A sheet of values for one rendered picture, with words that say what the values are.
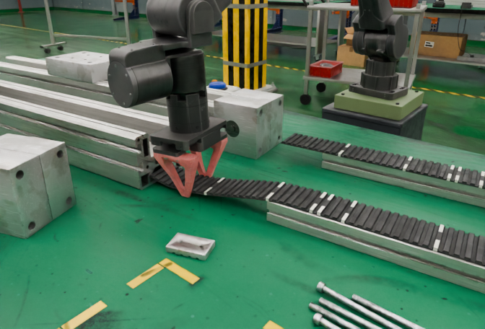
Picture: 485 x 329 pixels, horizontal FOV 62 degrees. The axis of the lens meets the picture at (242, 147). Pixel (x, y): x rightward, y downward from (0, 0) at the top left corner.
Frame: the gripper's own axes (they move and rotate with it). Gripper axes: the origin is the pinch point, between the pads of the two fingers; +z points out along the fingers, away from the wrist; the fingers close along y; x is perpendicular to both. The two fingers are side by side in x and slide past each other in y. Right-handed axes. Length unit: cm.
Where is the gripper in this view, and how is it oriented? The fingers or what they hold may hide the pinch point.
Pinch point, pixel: (195, 183)
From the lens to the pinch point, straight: 61.6
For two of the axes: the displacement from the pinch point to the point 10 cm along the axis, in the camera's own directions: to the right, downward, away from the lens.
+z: 0.5, 9.3, 3.7
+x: 8.7, 1.5, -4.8
